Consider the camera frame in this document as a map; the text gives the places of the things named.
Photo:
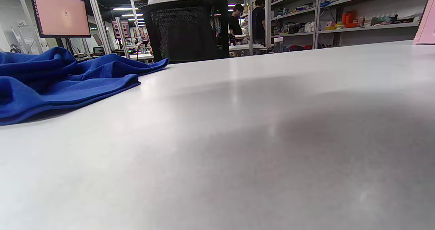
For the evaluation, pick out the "blue t-shirt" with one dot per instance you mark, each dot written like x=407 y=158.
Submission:
x=51 y=87

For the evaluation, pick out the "pink electric iron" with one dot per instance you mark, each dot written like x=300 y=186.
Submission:
x=428 y=26

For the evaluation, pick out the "white table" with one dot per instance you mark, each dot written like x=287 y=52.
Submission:
x=238 y=138

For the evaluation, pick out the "black mesh office chair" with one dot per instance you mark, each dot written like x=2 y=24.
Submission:
x=183 y=33

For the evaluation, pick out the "metal shelf rack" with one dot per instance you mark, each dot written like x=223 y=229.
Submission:
x=370 y=28

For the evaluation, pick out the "black computer monitor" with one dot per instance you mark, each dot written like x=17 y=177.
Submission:
x=61 y=14

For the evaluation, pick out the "aluminium frame post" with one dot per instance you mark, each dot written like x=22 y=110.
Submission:
x=98 y=19

